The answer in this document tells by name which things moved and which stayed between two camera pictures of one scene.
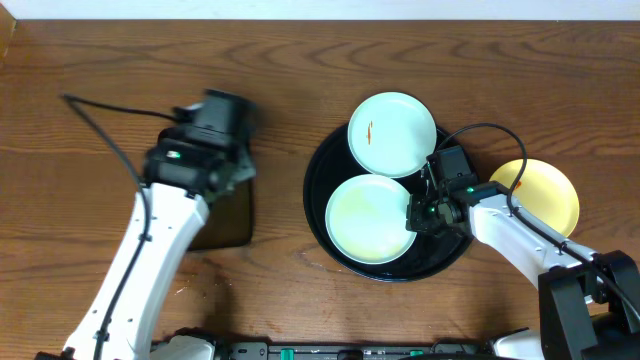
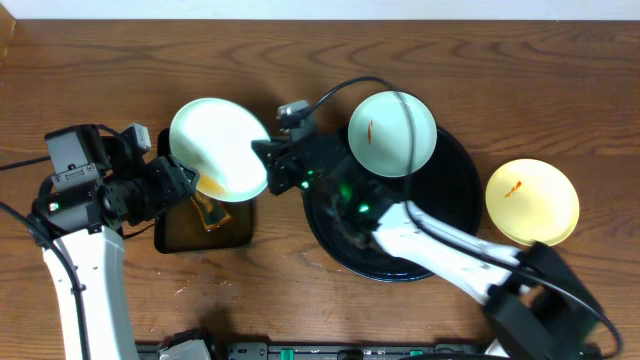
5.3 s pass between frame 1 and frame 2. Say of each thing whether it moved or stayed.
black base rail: stayed
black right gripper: moved
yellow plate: stayed
